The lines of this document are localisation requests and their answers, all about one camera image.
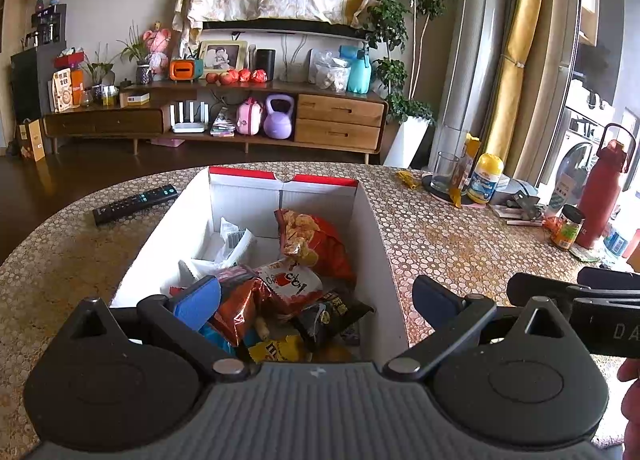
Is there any white green snack packet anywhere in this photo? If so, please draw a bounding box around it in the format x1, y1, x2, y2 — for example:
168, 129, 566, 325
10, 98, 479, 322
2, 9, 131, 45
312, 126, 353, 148
178, 217, 257, 287

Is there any yellow m&m bag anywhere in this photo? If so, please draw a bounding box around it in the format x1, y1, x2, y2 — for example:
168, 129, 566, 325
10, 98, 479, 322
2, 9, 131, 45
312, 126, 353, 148
248, 334, 310, 364

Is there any dark small snack packet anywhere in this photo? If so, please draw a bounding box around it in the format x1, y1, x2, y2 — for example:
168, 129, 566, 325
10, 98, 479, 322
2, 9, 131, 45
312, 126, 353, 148
291, 289, 374, 352

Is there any red chip bag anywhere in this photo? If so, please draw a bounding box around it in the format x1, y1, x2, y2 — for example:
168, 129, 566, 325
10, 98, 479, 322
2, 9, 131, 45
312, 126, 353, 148
274, 209, 357, 287

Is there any person's right hand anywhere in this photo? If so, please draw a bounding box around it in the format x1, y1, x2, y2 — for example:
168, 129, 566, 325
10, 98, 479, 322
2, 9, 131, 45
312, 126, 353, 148
617, 359, 640, 460

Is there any clear water bottle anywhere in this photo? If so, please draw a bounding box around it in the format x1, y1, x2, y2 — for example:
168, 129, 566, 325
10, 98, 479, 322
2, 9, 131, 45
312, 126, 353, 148
603, 218, 636, 261

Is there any glass jar black lid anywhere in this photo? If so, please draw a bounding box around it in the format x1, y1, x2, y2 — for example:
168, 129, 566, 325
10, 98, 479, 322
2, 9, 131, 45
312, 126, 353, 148
551, 204, 585, 251

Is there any black tv remote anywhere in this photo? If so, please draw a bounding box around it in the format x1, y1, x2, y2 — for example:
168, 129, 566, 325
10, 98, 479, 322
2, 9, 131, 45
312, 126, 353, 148
92, 185, 179, 226

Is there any white washing machine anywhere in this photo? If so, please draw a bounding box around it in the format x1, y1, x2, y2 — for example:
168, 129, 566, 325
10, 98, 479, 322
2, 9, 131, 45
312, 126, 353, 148
538, 103, 613, 204

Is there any clear drinking glass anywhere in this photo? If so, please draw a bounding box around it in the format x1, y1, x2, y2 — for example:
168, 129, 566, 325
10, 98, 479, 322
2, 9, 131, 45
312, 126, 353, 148
431, 151, 458, 194

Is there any red and white cardboard box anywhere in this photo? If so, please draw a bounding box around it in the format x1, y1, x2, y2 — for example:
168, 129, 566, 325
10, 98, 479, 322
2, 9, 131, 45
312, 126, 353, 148
111, 167, 409, 365

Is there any dark red thermos jug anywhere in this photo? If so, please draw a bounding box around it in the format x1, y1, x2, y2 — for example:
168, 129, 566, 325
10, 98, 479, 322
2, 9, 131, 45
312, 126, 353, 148
576, 123, 637, 250

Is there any yellow lid white canister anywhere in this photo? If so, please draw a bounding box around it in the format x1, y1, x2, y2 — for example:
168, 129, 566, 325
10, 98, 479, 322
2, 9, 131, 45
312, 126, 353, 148
466, 153, 504, 205

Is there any yellow tall snack bag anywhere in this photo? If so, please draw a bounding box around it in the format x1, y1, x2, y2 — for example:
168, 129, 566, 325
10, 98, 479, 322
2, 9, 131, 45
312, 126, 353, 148
448, 134, 480, 207

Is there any white router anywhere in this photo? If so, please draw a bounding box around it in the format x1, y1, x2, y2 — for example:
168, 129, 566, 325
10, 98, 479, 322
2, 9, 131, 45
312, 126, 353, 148
169, 101, 209, 135

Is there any purple kettlebell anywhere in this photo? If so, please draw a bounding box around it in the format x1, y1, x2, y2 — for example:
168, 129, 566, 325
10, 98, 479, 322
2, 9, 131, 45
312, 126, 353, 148
262, 94, 295, 140

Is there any wooden tv console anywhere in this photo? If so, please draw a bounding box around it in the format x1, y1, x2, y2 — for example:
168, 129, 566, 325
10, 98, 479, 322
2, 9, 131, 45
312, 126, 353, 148
43, 80, 387, 157

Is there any tall grey air conditioner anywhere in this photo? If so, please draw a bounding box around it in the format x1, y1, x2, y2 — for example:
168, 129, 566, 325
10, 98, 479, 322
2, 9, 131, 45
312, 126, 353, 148
427, 0, 506, 171

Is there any orange retro radio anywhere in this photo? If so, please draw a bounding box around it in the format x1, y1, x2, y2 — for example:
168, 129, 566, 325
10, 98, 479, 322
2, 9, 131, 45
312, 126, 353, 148
169, 59, 204, 82

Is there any turquoise spray bottle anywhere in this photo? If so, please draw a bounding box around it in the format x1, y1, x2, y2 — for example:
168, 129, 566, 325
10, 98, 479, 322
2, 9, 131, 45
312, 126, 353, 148
340, 45, 372, 94

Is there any framed photo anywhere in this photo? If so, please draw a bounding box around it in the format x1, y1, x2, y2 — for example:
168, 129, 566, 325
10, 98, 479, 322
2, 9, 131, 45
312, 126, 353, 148
198, 40, 248, 74

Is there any black cylinder speaker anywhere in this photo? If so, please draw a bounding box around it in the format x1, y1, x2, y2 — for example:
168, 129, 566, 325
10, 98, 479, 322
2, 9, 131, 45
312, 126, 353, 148
255, 49, 276, 80

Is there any pink plush doll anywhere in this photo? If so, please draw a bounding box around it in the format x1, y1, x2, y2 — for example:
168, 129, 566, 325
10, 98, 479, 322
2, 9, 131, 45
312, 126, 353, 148
142, 21, 171, 80

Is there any potted green tree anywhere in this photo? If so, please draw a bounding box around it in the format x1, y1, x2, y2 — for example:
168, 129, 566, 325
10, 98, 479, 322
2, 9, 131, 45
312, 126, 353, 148
367, 0, 452, 168

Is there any gold curtain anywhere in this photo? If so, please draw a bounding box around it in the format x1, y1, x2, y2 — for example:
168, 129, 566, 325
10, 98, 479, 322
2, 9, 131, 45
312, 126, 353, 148
484, 0, 542, 163

